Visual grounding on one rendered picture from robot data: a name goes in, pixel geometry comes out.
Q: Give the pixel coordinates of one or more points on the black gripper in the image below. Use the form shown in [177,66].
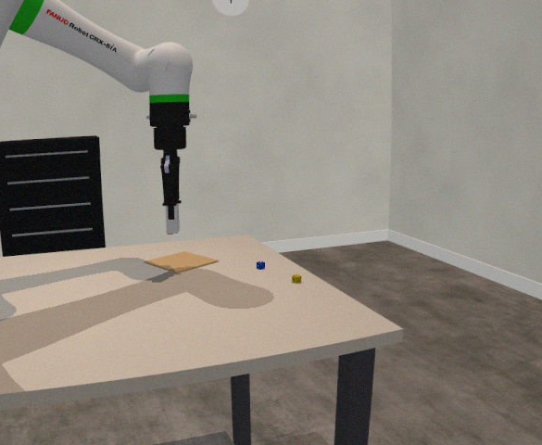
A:
[169,140]

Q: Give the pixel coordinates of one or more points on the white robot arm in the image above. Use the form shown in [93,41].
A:
[165,68]

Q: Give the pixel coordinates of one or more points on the tan square mat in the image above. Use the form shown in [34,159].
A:
[180,262]

